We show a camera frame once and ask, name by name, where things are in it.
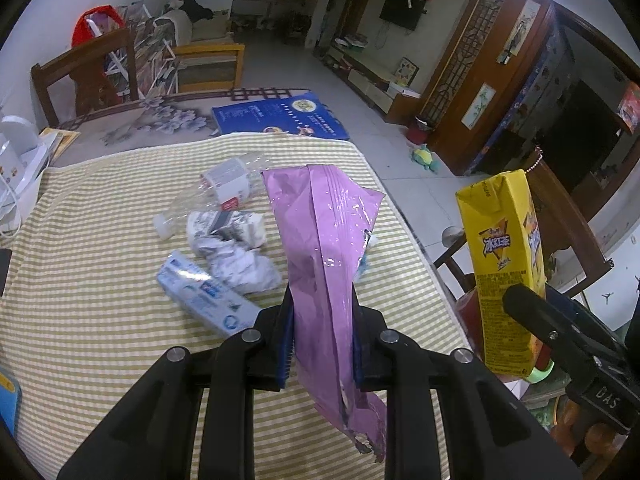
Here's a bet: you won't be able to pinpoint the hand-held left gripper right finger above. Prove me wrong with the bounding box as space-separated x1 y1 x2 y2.
350 290 583 480

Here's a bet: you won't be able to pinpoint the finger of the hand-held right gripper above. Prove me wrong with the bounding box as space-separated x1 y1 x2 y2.
546 286 630 357
502 284 601 386

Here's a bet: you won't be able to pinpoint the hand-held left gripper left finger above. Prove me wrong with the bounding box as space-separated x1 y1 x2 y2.
56 287 297 480

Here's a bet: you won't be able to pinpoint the green rimmed red bucket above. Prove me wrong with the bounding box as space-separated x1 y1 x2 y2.
452 272 557 386

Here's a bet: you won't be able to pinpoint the yellow drink carton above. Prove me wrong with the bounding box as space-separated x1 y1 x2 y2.
455 169 548 378

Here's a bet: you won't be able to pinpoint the purple foil bag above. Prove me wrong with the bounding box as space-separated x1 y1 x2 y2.
261 164 388 463

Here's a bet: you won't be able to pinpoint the blue white toothpaste box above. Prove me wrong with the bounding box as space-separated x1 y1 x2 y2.
156 251 262 339

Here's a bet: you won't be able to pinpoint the white grey package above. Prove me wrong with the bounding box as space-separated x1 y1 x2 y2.
186 210 264 251

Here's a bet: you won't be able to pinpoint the clear plastic bottle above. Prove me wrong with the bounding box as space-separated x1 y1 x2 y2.
152 156 273 241

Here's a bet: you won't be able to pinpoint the person's right hand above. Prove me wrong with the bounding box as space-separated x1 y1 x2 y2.
560 400 633 466

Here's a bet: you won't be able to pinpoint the white refrigerator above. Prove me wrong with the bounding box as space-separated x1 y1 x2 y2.
575 135 640 321

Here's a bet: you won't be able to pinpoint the crumpled blue white wrapper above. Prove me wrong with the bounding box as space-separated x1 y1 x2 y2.
357 230 375 281

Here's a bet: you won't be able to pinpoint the crumpled white paper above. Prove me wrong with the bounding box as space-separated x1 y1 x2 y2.
192 240 283 295

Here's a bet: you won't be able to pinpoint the carved wooden chair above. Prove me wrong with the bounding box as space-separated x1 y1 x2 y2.
434 152 613 311

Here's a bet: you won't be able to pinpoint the green plush toy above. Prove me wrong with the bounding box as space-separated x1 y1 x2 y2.
411 144 441 173

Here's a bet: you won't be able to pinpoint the yellow white striped mat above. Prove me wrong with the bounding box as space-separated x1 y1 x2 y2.
0 135 476 480

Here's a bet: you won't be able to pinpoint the red waste bin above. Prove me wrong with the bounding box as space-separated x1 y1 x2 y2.
406 117 433 146

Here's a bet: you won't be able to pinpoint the red hanging decoration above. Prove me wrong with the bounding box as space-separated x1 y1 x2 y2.
616 82 640 133

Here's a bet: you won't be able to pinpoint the blue printed paper bag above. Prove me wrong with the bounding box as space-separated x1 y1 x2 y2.
211 92 351 140

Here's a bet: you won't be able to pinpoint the low television cabinet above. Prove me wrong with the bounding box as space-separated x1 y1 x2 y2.
320 35 423 123

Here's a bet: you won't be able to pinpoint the small framed picture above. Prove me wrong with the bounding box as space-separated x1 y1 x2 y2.
395 57 418 86

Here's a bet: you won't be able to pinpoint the blue plastic item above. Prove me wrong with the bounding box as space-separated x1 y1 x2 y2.
0 367 23 441

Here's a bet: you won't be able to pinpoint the yellow framed sofa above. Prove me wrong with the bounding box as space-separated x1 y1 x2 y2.
152 0 246 93

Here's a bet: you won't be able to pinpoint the yellow book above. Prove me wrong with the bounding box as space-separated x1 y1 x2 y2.
39 127 81 166

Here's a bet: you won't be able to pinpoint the printed panels on white rack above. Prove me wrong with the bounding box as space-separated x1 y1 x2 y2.
102 4 181 98

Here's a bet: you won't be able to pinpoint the white paper bags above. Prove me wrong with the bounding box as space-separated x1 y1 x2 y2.
0 115 51 241

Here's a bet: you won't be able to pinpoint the slat-back wooden chair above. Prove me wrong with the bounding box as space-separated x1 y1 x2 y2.
31 27 138 128

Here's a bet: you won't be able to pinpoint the black cloth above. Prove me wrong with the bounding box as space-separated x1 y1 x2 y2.
170 0 215 21

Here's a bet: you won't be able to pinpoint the red bag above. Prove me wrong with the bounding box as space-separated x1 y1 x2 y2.
72 6 126 51

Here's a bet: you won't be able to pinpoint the white bead string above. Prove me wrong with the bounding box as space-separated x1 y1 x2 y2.
520 146 546 176

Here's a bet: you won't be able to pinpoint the short wall scroll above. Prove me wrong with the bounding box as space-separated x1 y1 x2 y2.
461 82 496 128

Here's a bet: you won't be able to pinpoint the long wall scroll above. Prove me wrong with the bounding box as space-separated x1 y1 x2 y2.
505 0 543 56

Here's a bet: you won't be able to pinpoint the wall mounted television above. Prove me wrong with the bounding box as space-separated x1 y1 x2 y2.
380 0 423 31

